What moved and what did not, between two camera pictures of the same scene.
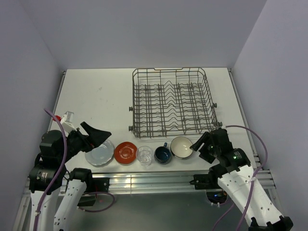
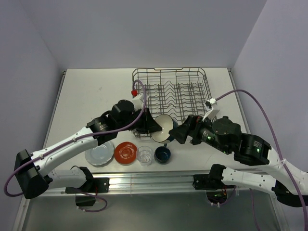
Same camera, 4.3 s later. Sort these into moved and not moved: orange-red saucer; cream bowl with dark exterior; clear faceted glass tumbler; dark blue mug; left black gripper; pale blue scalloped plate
Moved: cream bowl with dark exterior; left black gripper
Not moved: orange-red saucer; clear faceted glass tumbler; dark blue mug; pale blue scalloped plate
